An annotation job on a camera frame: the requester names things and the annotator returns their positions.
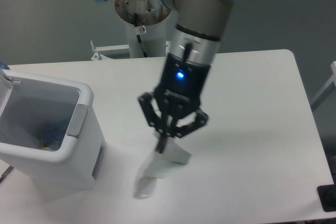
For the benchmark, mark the white frame at right edge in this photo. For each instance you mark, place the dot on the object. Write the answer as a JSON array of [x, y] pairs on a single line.
[[327, 88]]

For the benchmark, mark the white paper package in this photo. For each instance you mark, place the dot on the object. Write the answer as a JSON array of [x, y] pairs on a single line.
[[166, 158]]

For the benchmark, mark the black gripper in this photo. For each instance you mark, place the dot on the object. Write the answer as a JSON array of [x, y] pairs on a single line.
[[178, 95]]

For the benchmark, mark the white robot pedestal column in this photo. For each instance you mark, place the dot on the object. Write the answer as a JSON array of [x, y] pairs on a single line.
[[145, 24]]

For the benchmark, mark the black object at table edge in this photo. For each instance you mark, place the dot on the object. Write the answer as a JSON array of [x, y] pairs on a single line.
[[327, 197]]

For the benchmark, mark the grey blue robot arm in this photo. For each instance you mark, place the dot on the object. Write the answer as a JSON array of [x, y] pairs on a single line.
[[197, 36]]

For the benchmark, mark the blue object at left edge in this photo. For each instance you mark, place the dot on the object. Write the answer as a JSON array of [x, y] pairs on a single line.
[[4, 66]]

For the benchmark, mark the white plastic trash can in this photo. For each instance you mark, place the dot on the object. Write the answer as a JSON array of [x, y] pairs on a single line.
[[32, 104]]

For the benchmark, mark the white metal base frame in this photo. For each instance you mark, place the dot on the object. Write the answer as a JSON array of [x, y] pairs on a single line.
[[110, 52]]

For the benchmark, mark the clear plastic water bottle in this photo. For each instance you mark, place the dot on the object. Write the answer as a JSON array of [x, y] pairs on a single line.
[[54, 137]]

